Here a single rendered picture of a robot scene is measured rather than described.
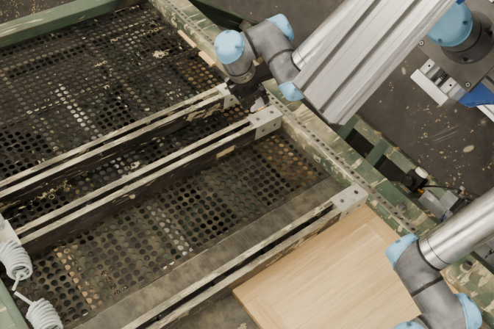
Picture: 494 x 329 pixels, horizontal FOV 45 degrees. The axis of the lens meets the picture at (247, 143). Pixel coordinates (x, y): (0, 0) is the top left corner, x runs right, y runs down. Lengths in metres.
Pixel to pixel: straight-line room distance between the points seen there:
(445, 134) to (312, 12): 0.98
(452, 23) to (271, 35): 0.47
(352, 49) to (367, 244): 1.20
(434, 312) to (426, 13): 0.64
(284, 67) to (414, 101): 1.61
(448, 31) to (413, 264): 0.65
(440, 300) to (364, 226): 0.79
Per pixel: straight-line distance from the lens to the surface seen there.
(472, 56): 1.78
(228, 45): 1.46
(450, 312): 1.25
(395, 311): 1.87
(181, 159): 2.00
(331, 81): 0.85
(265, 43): 1.47
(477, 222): 1.18
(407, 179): 2.11
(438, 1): 0.81
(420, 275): 1.25
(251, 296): 1.79
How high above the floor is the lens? 2.77
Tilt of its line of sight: 55 degrees down
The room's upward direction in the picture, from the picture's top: 84 degrees counter-clockwise
